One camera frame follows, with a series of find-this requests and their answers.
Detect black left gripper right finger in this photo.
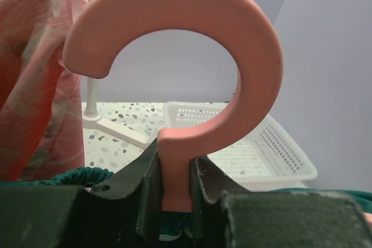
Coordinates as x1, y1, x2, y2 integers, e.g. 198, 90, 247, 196
190, 157, 371, 247

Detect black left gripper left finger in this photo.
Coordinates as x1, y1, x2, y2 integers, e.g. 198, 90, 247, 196
1, 142, 162, 247

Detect green shorts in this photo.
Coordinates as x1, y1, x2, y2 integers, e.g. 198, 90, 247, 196
1, 167, 371, 242

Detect pink plastic hanger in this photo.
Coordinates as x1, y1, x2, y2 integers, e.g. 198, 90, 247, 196
62, 0, 284, 213

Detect pink patterned hanging shorts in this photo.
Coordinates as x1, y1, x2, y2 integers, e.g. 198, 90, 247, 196
1, 0, 88, 181

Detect white plastic basket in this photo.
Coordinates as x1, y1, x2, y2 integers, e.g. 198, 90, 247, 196
163, 102, 318, 191

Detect white metal clothes rack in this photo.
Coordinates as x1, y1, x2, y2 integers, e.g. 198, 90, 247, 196
83, 78, 156, 149

